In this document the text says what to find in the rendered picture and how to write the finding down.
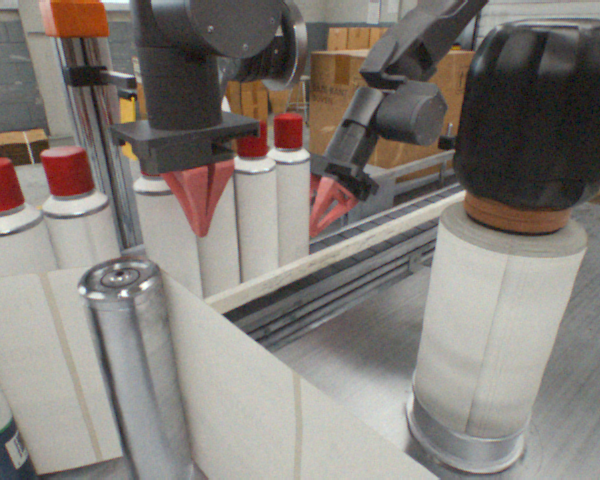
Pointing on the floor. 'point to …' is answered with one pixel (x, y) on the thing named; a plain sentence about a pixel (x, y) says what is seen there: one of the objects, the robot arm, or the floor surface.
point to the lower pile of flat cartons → (18, 147)
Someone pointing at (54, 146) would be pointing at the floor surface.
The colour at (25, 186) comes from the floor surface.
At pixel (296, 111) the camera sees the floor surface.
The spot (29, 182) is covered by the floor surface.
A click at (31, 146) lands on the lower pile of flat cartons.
